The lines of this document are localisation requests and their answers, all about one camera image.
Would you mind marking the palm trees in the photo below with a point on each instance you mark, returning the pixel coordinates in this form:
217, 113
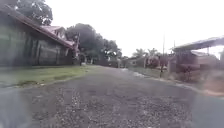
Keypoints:
143, 55

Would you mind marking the grass strip with dirt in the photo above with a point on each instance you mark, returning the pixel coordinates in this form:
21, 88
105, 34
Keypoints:
146, 71

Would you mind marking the group of dark trees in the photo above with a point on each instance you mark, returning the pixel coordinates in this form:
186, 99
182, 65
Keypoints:
86, 40

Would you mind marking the grey gravel road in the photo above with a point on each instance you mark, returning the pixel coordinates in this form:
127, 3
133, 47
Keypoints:
110, 100

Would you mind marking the pale pole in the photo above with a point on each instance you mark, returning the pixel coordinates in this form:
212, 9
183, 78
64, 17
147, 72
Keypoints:
77, 43

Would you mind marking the red roofed house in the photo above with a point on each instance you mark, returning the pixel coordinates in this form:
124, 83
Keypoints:
55, 30

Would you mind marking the grass verge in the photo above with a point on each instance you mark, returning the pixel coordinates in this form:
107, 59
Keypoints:
43, 75

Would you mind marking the roofed brick gate structure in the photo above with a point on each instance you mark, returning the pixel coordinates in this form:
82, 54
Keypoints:
193, 60

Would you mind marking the dark building with sloped roof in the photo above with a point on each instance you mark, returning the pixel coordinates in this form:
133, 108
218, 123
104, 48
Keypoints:
26, 46

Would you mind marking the leafy tree behind building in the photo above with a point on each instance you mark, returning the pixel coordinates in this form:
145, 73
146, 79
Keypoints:
33, 10

